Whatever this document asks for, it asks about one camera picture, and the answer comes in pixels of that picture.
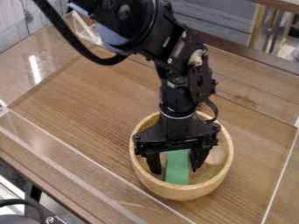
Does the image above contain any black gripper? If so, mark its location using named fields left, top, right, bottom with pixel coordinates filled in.
left=132, top=110, right=221, bottom=175

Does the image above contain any green stick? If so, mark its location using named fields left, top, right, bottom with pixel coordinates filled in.
left=164, top=150, right=190, bottom=186

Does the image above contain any clear acrylic front panel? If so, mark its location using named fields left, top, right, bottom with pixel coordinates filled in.
left=0, top=106, right=195, bottom=224

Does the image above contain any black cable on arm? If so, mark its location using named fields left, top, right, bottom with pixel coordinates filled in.
left=194, top=98, right=221, bottom=125

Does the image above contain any brown wooden bowl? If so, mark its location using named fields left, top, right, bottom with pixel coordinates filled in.
left=128, top=112, right=235, bottom=201

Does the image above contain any black table leg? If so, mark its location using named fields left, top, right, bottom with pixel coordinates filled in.
left=28, top=185, right=43, bottom=202

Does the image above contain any gold metal chair frame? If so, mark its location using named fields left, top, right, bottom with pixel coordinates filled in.
left=249, top=3, right=295, bottom=55

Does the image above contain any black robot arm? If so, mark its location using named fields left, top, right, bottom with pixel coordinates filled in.
left=70, top=0, right=221, bottom=174

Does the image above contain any clear acrylic corner bracket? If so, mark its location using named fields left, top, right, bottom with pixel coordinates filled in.
left=72, top=11, right=103, bottom=46

